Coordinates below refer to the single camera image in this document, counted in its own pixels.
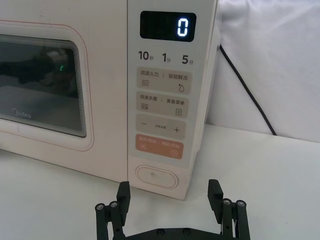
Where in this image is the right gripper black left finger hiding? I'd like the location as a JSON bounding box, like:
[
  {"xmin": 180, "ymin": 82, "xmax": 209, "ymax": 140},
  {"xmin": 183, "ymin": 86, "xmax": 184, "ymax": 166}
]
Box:
[{"xmin": 94, "ymin": 180, "xmax": 132, "ymax": 240}]

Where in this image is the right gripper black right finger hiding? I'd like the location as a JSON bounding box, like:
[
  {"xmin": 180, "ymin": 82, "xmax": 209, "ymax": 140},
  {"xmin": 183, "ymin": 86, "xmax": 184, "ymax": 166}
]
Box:
[{"xmin": 207, "ymin": 179, "xmax": 251, "ymax": 240}]

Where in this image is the microwave control panel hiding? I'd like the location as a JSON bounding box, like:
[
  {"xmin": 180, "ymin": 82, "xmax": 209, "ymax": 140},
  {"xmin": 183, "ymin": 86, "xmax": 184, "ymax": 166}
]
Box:
[{"xmin": 127, "ymin": 0, "xmax": 217, "ymax": 201}]

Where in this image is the cream microwave oven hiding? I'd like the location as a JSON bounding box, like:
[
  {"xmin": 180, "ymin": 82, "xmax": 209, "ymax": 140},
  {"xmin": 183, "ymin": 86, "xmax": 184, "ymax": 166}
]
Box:
[{"xmin": 0, "ymin": 0, "xmax": 221, "ymax": 201}]

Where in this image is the black power cable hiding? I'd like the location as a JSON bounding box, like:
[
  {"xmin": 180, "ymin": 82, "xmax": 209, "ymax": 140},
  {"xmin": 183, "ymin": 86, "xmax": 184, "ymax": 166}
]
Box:
[{"xmin": 218, "ymin": 44, "xmax": 279, "ymax": 137}]

